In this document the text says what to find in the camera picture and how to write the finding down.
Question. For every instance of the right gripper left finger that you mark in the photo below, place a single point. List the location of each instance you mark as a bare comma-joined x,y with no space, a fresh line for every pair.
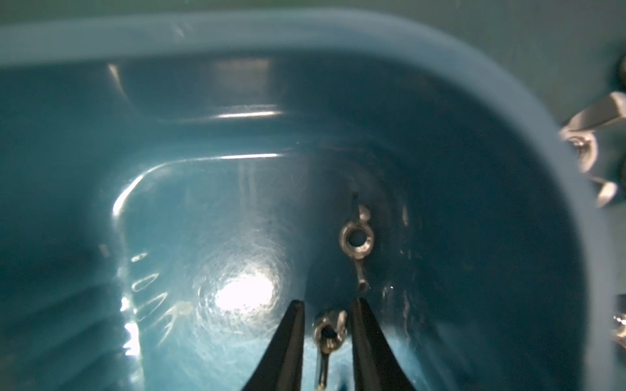
281,367

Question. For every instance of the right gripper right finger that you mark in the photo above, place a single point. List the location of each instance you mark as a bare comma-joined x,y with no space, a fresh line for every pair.
374,365

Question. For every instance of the silver wing nut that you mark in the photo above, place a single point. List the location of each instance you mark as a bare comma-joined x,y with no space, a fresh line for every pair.
357,240
329,334
597,135
619,329

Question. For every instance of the teal plastic storage box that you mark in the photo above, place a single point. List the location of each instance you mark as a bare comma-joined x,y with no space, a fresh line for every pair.
195,195

